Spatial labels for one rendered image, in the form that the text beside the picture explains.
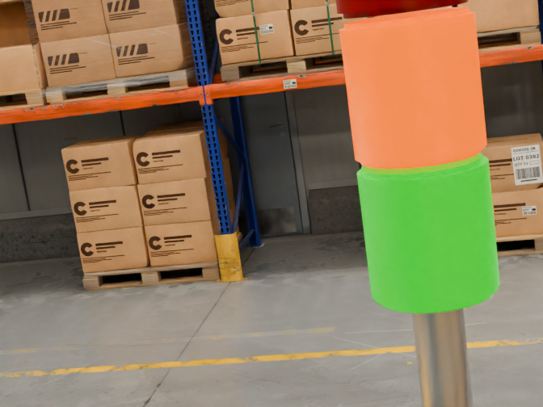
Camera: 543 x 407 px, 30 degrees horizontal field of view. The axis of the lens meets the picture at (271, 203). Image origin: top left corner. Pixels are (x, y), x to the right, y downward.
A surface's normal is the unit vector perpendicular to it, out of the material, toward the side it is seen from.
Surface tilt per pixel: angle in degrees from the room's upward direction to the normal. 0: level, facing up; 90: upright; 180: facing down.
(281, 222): 90
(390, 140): 90
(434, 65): 90
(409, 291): 90
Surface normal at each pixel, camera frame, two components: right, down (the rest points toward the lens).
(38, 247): -0.18, 0.22
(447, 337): 0.06, 0.20
